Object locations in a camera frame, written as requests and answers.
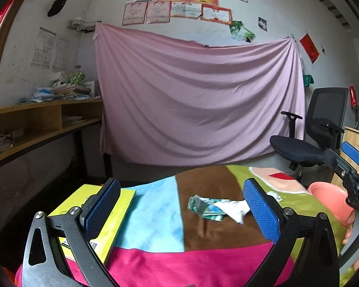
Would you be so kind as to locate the red fire extinguisher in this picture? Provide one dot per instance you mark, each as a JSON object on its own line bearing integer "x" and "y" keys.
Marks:
{"x": 353, "y": 96}

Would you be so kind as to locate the black office chair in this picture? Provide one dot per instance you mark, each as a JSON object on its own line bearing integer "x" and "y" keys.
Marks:
{"x": 325, "y": 103}

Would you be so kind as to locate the green photos on wall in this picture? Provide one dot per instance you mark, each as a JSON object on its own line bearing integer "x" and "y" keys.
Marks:
{"x": 240, "y": 32}

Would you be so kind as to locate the white paper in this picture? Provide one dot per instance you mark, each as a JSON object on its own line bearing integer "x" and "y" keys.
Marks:
{"x": 236, "y": 210}

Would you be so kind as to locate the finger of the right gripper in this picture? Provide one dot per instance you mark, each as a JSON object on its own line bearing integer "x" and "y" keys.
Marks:
{"x": 350, "y": 151}
{"x": 326, "y": 133}

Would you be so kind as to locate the wall calendar sheets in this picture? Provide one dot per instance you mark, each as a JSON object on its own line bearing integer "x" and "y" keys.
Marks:
{"x": 50, "y": 51}

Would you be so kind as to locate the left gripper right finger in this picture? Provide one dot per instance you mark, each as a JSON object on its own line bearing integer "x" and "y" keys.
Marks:
{"x": 317, "y": 260}

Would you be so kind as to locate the green snack wrapper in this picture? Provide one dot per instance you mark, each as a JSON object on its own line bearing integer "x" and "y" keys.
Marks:
{"x": 205, "y": 208}

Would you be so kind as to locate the colourful patchwork rug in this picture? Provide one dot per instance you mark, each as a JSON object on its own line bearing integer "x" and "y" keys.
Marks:
{"x": 163, "y": 243}

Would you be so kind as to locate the pile of papers on shelf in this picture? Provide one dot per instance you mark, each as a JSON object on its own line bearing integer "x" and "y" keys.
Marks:
{"x": 66, "y": 87}

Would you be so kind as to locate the red paper wall decoration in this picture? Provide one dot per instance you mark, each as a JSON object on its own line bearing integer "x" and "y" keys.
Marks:
{"x": 310, "y": 48}

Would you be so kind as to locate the pink plastic basin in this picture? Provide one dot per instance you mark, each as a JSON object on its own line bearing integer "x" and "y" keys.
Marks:
{"x": 332, "y": 197}

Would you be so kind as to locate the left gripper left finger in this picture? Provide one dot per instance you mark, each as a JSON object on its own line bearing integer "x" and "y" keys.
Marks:
{"x": 44, "y": 262}

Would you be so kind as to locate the metal wall rack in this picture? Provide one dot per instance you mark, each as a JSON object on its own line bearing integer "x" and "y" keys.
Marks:
{"x": 81, "y": 26}

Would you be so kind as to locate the knotted grey white cloth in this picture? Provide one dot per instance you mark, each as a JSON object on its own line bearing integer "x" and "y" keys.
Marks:
{"x": 275, "y": 195}

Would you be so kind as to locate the small dark wall picture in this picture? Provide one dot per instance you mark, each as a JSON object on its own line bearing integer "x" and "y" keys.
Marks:
{"x": 262, "y": 23}

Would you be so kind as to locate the green hanging bag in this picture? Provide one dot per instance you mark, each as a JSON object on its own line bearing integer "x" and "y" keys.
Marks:
{"x": 307, "y": 80}

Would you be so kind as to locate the pink hanging sheet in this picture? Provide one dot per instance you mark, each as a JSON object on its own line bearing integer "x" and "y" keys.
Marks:
{"x": 171, "y": 102}

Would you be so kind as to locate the person right hand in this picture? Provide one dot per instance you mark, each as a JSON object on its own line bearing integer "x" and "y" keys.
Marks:
{"x": 350, "y": 221}

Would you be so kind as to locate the wooden wall shelf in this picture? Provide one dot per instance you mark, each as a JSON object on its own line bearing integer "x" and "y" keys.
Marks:
{"x": 45, "y": 122}

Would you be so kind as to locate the black cap on wall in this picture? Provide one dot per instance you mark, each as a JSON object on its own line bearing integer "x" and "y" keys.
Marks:
{"x": 56, "y": 7}

